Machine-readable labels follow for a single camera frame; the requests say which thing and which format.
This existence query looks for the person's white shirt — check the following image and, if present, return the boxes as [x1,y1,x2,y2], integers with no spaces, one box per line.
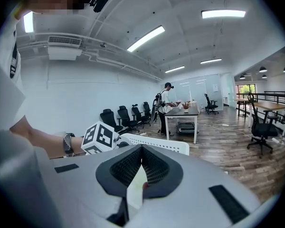
[0,15,27,134]

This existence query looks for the wooden top table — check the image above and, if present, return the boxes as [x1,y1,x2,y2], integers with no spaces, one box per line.
[234,98,252,118]
[248,101,285,137]

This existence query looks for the long ceiling light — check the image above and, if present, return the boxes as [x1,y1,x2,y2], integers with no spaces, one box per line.
[164,65,185,74]
[126,25,166,53]
[23,11,35,34]
[199,57,223,65]
[200,9,247,19]

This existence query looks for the window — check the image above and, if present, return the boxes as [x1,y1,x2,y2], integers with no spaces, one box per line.
[235,84,256,99]

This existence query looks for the black top white-legged table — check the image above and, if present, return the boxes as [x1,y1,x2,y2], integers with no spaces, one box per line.
[164,105,200,144]

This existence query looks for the dark wrist bracelet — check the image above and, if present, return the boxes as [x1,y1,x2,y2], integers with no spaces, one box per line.
[63,133,76,157]

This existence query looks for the white cloth covered table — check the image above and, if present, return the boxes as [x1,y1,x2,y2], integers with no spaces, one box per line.
[189,100,201,115]

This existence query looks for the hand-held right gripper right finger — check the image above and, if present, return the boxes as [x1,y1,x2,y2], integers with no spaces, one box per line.
[130,144,262,228]

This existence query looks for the black office chair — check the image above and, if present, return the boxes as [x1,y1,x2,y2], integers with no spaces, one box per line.
[142,101,153,123]
[117,105,140,130]
[100,108,124,134]
[246,93,280,159]
[203,93,219,115]
[131,104,151,129]

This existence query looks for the white ceiling air conditioner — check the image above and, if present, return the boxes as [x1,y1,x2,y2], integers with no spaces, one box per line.
[47,36,83,61]

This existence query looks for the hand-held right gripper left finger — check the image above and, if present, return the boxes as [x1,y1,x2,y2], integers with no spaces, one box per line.
[49,144,143,228]

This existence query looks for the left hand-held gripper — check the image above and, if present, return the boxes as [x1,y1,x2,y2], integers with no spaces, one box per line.
[80,121,133,155]

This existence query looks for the black crate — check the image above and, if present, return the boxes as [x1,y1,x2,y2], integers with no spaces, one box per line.
[176,121,196,135]

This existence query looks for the white ceiling pipes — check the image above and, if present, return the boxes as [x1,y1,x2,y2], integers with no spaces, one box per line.
[16,32,163,82]

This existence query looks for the black metal railing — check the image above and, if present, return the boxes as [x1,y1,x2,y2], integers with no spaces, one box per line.
[236,91,285,130]

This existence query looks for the white perforated basket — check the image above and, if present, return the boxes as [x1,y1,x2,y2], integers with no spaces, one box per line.
[120,133,190,156]

